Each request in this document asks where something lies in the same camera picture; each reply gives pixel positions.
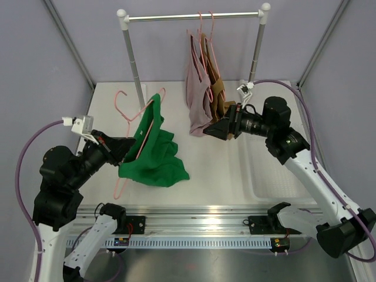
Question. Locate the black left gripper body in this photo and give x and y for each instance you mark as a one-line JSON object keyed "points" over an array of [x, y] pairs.
{"points": [[92, 158]]}

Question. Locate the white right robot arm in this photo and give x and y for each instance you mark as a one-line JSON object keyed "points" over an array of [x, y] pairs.
{"points": [[345, 223]]}

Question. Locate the aluminium front rail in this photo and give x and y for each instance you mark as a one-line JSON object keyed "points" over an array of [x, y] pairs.
{"points": [[196, 221]]}

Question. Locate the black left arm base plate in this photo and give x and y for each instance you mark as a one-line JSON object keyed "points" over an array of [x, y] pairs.
{"points": [[131, 224]]}

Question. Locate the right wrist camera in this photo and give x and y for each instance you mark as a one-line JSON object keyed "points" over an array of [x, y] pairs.
{"points": [[245, 92]]}

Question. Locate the pink hanger of tan top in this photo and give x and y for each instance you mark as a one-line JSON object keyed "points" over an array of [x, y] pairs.
{"points": [[215, 70]]}

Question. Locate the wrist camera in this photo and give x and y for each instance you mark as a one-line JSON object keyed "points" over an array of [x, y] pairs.
{"points": [[245, 92], [82, 126]]}

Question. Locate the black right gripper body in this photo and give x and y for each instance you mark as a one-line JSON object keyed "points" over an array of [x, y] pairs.
{"points": [[243, 122]]}

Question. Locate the white slotted cable duct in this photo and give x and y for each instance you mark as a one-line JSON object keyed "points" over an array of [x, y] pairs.
{"points": [[188, 243]]}

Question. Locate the pink hanger of mauve top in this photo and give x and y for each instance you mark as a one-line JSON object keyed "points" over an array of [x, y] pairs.
{"points": [[198, 51]]}

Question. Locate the mauve pink tank top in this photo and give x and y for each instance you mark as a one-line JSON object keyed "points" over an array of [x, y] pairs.
{"points": [[197, 92]]}

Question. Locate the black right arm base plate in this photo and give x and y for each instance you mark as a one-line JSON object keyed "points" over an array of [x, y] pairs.
{"points": [[259, 225]]}

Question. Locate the white clothes rack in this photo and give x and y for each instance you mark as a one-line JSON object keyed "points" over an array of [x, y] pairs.
{"points": [[125, 19]]}

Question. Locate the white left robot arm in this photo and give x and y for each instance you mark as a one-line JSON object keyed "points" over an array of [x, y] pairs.
{"points": [[56, 205]]}

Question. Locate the pink hanger of green top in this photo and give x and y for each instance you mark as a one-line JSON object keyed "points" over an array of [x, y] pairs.
{"points": [[162, 94]]}

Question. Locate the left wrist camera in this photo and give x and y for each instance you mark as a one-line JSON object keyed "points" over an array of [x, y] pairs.
{"points": [[82, 126]]}

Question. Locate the green tank top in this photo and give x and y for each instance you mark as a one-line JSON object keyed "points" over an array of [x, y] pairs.
{"points": [[153, 160]]}

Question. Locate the tan brown tank top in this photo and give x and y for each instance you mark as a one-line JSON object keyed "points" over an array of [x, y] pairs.
{"points": [[219, 105]]}

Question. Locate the white plastic basket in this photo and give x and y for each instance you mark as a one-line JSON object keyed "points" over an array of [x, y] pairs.
{"points": [[265, 178]]}

